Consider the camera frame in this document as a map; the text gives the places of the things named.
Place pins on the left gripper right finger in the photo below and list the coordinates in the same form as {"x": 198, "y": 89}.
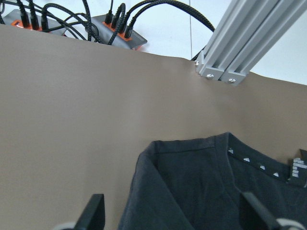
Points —
{"x": 254, "y": 215}

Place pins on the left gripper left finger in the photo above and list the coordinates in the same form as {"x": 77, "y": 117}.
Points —
{"x": 93, "y": 216}

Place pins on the black t-shirt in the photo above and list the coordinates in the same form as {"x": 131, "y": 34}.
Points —
{"x": 196, "y": 185}

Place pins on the aluminium frame post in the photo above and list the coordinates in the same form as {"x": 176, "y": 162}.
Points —
{"x": 246, "y": 32}

